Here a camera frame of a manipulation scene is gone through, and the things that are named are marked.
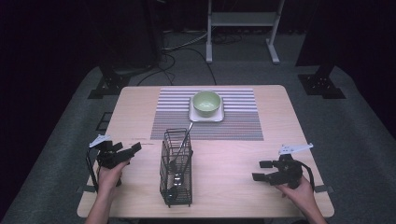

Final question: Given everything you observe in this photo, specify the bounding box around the striped grey placemat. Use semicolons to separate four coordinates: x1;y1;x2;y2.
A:
149;87;264;142

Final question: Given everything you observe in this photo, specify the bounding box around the white metal stand frame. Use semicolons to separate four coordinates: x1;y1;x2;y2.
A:
205;0;286;65

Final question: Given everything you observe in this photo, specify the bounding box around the grey tape strip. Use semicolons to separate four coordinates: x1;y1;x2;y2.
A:
76;184;96;194
313;184;334;194

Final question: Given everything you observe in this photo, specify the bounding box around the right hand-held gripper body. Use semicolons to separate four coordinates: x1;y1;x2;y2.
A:
268;143;314;190

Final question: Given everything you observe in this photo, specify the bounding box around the white square plate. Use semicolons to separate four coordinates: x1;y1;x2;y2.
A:
188;96;225;123

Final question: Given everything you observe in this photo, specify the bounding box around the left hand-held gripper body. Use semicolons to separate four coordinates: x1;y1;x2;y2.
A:
89;133;132;171

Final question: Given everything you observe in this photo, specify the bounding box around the person's left hand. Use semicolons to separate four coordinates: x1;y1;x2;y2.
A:
97;160;131;196

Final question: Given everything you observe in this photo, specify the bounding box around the black wire cutlery basket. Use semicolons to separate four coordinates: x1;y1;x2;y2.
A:
159;127;194;208

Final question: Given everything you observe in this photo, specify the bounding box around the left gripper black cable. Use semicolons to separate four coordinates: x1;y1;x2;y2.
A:
86;147;100;192

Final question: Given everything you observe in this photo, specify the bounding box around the person's right hand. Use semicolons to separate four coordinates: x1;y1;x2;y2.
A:
275;176;318;208

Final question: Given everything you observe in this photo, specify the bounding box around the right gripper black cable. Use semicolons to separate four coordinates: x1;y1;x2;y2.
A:
299;161;316;191

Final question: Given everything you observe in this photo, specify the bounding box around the black stand base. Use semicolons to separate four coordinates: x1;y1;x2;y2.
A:
87;64;132;100
297;64;347;100

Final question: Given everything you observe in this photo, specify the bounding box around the black floor cable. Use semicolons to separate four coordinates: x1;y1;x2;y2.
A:
135;46;218;87

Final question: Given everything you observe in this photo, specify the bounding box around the light green bowl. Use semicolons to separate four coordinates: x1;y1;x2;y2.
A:
191;90;222;119

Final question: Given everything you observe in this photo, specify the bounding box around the grey floor cable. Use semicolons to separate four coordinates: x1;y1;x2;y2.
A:
162;30;208;52

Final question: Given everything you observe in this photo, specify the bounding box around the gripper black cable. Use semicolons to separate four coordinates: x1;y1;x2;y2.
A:
299;161;316;191
86;147;100;192

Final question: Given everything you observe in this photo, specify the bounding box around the black rectangular floor frame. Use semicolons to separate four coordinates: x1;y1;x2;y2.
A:
95;111;114;132

